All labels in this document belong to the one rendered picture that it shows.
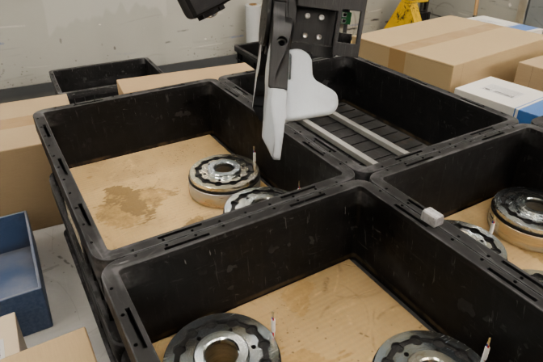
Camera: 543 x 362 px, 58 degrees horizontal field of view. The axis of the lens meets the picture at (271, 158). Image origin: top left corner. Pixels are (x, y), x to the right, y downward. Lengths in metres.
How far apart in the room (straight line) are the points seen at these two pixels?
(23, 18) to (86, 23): 0.37
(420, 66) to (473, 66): 0.11
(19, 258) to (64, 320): 0.17
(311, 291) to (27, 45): 3.18
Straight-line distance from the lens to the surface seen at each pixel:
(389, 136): 0.91
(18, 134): 0.92
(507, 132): 0.74
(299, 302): 0.55
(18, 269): 0.87
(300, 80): 0.40
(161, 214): 0.69
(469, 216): 0.72
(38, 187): 0.90
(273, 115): 0.38
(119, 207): 0.72
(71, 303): 0.78
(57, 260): 0.87
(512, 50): 1.29
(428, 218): 0.50
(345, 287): 0.57
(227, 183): 0.68
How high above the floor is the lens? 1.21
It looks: 29 degrees down
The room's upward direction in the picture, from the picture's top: straight up
